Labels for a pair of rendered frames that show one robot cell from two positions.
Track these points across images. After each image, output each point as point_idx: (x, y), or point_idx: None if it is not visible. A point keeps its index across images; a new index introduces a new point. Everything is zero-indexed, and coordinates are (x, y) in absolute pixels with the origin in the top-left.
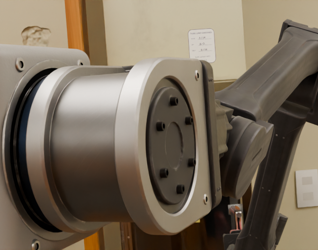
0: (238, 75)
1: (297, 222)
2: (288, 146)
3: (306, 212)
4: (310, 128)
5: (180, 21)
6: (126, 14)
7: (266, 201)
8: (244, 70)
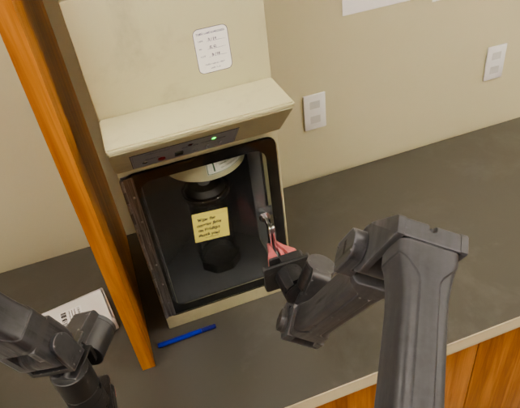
0: (270, 107)
1: (304, 143)
2: (372, 303)
3: (313, 133)
4: (318, 50)
5: (179, 19)
6: (100, 22)
7: (334, 323)
8: (268, 70)
